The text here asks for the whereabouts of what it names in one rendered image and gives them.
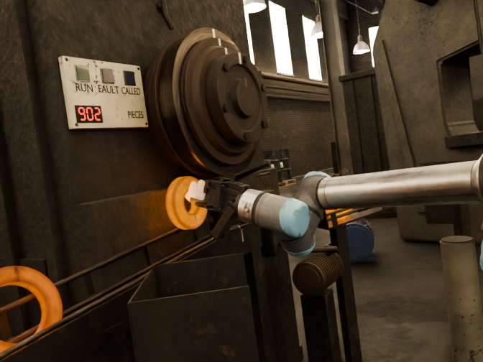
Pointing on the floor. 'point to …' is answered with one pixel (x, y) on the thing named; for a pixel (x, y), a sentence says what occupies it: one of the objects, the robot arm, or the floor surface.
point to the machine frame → (101, 156)
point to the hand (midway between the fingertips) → (187, 196)
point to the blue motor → (361, 241)
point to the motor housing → (319, 305)
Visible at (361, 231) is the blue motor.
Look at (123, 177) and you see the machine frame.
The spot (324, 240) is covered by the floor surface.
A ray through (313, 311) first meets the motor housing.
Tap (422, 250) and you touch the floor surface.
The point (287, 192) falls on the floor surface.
